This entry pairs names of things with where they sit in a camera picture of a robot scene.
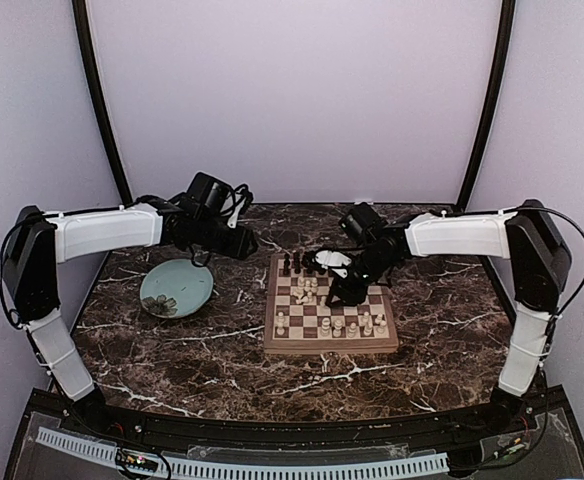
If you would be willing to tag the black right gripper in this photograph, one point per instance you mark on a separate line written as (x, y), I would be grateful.
(353, 295)

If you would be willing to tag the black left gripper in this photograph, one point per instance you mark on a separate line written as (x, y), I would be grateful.
(238, 249)

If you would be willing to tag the white chess bishop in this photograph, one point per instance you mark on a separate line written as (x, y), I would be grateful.
(352, 330)
(337, 327)

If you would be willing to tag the white chess king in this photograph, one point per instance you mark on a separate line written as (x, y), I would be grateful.
(325, 327)

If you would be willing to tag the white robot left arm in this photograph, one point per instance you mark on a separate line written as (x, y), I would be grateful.
(40, 241)

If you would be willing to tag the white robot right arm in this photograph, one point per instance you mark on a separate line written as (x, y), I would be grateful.
(525, 235)

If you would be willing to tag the wooden chess board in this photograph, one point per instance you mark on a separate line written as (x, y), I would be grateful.
(302, 296)

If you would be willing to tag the teal ceramic flower plate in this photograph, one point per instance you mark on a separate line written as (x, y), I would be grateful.
(175, 289)

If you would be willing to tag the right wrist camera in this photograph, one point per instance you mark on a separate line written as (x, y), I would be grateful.
(334, 261)

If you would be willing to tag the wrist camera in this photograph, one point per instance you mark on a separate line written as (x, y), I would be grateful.
(238, 202)
(334, 261)

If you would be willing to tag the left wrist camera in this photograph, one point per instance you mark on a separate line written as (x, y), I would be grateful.
(238, 202)

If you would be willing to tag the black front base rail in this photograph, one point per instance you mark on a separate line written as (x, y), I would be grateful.
(545, 417)

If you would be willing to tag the white cable duct strip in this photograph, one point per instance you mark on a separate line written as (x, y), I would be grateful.
(226, 463)

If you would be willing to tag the black left frame post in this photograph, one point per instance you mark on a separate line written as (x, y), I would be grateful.
(98, 100)

